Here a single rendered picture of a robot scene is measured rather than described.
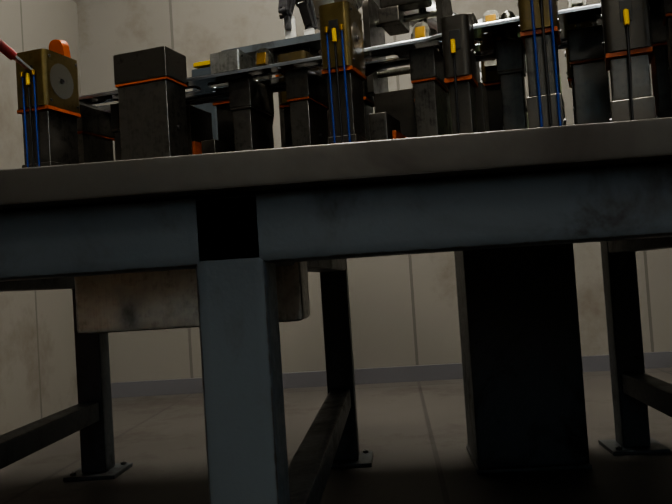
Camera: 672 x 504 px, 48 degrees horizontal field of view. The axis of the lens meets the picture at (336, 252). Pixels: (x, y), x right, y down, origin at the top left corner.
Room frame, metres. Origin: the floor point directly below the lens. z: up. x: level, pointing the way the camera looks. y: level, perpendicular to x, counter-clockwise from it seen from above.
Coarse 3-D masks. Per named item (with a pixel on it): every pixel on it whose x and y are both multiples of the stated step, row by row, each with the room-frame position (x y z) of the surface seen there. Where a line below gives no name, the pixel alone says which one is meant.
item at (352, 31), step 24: (336, 24) 1.33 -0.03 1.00; (360, 24) 1.39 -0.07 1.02; (336, 48) 1.33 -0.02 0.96; (360, 48) 1.38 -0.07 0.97; (336, 72) 1.33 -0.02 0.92; (360, 72) 1.37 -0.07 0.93; (336, 96) 1.34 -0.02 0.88; (360, 96) 1.38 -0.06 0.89; (336, 120) 1.34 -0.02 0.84; (360, 120) 1.37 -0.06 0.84
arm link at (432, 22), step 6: (360, 0) 2.47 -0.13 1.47; (378, 0) 2.43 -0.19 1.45; (360, 6) 2.52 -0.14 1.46; (432, 6) 2.33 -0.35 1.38; (408, 12) 2.36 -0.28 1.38; (414, 12) 2.35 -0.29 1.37; (432, 18) 2.31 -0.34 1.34; (414, 24) 2.37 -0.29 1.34; (432, 24) 2.32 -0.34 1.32; (480, 66) 2.17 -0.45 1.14
